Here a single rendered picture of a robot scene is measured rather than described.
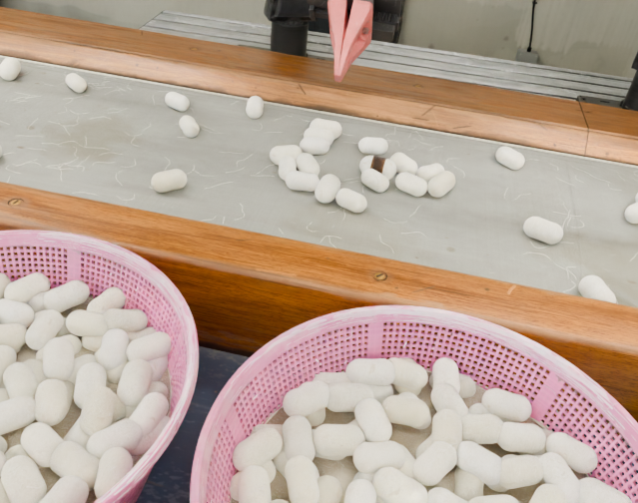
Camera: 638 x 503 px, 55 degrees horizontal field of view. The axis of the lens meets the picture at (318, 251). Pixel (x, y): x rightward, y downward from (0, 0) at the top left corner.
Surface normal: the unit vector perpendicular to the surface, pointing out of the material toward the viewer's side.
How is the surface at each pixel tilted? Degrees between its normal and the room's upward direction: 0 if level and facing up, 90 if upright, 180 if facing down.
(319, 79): 0
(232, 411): 72
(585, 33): 91
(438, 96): 0
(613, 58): 90
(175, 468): 0
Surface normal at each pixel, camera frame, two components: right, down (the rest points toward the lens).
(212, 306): -0.20, 0.58
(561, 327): 0.09, -0.80
